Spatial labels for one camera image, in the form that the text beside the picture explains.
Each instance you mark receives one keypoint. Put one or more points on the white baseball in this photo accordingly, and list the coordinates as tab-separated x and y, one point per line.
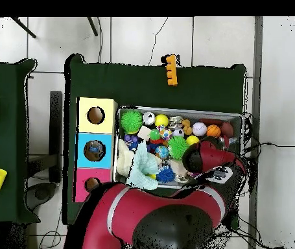
199	129

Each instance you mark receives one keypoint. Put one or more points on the clear plastic packet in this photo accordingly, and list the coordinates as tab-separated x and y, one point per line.
95	151

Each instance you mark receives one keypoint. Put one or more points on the cream muslin cloth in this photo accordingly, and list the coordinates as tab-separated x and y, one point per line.
124	161

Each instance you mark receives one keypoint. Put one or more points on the black tripod leg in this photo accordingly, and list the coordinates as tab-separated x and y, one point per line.
22	27
92	26

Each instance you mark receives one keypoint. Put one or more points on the green spiky ball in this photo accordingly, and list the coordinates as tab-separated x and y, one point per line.
131	122
178	147

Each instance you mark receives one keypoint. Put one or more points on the orange plastic comb toy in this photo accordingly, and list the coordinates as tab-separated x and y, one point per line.
172	70

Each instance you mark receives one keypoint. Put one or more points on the wooden box with three holes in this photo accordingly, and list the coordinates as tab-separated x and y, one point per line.
109	127

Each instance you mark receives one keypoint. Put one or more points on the clear mesh bin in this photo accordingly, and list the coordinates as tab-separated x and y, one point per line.
230	116

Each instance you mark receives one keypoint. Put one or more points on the grey floor strip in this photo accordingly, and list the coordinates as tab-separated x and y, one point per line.
258	78

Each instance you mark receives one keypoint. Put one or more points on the mint green cloth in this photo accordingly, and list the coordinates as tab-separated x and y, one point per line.
143	171

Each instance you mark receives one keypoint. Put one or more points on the yellow smiley ball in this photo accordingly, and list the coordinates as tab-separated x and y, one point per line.
192	139

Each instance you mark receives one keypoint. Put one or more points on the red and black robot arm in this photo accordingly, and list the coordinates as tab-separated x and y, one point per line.
152	218

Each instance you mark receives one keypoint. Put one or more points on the small orange basketball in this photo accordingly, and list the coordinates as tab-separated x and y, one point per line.
213	130

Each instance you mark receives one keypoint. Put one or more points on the dark green tablecloth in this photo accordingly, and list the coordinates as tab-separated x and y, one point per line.
137	88
12	129

